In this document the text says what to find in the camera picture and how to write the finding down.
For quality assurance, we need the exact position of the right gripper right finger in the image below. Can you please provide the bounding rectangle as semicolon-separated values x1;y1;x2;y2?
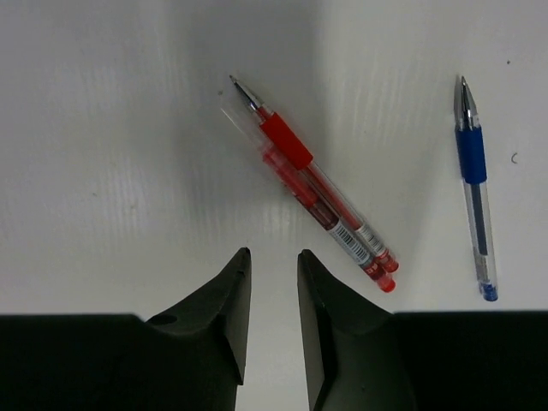
297;250;547;410

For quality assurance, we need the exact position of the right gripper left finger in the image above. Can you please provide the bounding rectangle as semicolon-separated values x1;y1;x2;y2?
1;248;252;410

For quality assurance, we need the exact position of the red retractable pen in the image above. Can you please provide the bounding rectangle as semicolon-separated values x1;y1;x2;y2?
221;98;396;293

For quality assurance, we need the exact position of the red grip gel pen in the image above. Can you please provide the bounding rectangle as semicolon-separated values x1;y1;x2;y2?
230;75;399;273

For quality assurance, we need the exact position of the blue ballpoint pen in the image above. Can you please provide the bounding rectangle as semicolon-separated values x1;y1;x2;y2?
454;75;498;302

